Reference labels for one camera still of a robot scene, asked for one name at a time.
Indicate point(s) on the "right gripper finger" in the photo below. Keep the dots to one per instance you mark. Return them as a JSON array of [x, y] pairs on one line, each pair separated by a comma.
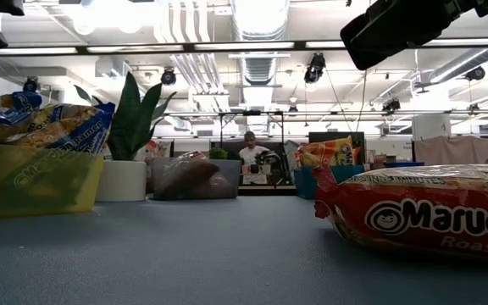
[[384, 12], [371, 44]]

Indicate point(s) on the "orange chicken noodle pack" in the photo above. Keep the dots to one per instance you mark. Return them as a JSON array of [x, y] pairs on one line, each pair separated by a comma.
[[324, 154], [356, 156]]

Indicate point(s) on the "black ceiling spotlight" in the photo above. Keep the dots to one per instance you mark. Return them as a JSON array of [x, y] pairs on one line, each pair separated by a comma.
[[30, 86], [314, 68], [391, 105], [168, 77], [475, 74]]

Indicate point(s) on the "white cabinet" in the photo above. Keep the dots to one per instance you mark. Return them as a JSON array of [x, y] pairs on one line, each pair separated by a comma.
[[430, 127]]

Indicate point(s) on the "pink hanging cloth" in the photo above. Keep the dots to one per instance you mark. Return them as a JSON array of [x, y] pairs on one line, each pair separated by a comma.
[[456, 150]]

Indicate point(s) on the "teal plastic bin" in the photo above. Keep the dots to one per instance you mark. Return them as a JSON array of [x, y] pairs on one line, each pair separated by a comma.
[[307, 186]]

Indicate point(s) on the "person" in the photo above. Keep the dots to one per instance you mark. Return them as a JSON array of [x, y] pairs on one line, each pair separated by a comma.
[[252, 159]]

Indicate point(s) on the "small distant green plant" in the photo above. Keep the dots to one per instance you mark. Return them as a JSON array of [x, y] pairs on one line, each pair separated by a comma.
[[218, 153]]

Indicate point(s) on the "grey translucent plastic bin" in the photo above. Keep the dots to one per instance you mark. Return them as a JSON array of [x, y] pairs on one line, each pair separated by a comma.
[[227, 166]]

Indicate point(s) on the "red and white sign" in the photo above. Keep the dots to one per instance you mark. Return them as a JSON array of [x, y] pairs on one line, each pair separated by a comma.
[[155, 150]]

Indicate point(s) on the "green plant in white pot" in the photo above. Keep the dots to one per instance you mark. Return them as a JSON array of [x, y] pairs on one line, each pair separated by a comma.
[[134, 118]]

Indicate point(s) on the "grey-blue table mat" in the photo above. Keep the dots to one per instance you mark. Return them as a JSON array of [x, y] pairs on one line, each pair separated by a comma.
[[184, 262]]

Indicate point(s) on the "yellow translucent plastic bin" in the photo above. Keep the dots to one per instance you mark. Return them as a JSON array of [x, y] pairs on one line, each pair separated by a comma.
[[57, 199]]

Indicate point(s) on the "silver ceiling air duct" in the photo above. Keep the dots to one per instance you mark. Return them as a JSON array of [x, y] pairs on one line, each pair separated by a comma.
[[261, 68]]

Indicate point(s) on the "distant black rig frame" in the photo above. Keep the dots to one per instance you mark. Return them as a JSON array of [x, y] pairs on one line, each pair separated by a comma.
[[252, 112]]

